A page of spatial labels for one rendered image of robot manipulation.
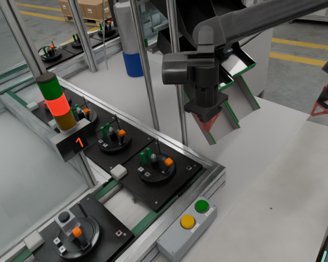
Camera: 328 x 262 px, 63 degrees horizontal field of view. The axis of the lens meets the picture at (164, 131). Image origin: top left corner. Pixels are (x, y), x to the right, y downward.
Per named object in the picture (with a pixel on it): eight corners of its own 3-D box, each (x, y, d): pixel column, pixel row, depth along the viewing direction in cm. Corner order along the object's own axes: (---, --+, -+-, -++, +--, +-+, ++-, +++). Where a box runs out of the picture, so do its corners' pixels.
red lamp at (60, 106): (73, 108, 74) (66, 93, 70) (57, 118, 71) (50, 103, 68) (64, 103, 77) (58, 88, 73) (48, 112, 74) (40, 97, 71)
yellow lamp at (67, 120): (79, 123, 77) (73, 109, 74) (64, 132, 74) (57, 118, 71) (70, 117, 80) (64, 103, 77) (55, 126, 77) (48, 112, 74)
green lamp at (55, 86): (66, 93, 70) (60, 77, 67) (49, 103, 68) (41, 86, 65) (57, 88, 73) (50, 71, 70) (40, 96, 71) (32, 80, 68)
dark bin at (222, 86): (231, 85, 95) (239, 71, 89) (204, 101, 90) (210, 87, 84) (183, 35, 104) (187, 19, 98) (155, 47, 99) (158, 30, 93)
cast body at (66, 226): (84, 230, 77) (76, 217, 73) (71, 241, 75) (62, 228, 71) (69, 213, 82) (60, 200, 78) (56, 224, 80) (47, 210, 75)
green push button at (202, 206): (211, 207, 86) (211, 204, 85) (203, 215, 84) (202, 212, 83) (201, 200, 88) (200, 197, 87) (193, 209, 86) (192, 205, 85)
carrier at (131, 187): (202, 168, 99) (201, 144, 91) (156, 213, 87) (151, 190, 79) (156, 142, 113) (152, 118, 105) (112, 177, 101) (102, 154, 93)
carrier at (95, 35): (128, 32, 214) (125, 16, 206) (104, 43, 203) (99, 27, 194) (110, 27, 228) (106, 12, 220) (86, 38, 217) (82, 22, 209)
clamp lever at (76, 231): (89, 244, 77) (80, 229, 72) (84, 249, 76) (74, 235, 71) (83, 236, 79) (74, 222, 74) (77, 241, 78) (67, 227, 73)
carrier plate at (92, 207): (135, 237, 82) (134, 233, 80) (67, 304, 70) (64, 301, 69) (91, 195, 96) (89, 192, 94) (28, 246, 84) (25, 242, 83)
